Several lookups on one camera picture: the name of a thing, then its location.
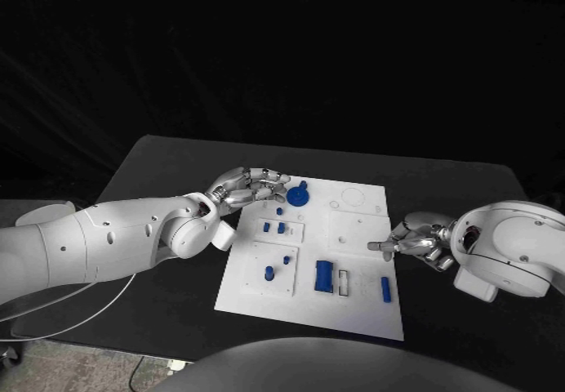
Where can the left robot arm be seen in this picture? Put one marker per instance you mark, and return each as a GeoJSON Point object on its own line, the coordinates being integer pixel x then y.
{"type": "Point", "coordinates": [110, 235]}

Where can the blue gear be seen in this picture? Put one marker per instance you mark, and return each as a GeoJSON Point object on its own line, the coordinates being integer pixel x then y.
{"type": "Point", "coordinates": [297, 196]}

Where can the large blue peg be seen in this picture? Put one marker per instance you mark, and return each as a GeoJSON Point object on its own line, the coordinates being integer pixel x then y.
{"type": "Point", "coordinates": [268, 273]}

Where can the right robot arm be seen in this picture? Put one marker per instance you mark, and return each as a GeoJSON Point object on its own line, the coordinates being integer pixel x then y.
{"type": "Point", "coordinates": [512, 245]}

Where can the long blue cylinder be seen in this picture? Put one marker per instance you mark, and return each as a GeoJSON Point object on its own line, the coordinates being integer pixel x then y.
{"type": "Point", "coordinates": [385, 289]}

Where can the blue rectangular block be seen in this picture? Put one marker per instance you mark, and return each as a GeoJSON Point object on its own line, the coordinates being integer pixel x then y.
{"type": "Point", "coordinates": [323, 275]}

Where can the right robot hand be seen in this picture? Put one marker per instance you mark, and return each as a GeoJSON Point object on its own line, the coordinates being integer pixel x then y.
{"type": "Point", "coordinates": [417, 242]}

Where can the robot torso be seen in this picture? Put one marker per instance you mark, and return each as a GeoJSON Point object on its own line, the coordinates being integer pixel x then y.
{"type": "Point", "coordinates": [334, 367]}

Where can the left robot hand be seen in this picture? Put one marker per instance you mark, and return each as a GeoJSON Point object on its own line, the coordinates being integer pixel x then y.
{"type": "Point", "coordinates": [241, 188]}

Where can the white task board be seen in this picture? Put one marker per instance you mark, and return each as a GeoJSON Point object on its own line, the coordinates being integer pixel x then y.
{"type": "Point", "coordinates": [317, 260]}

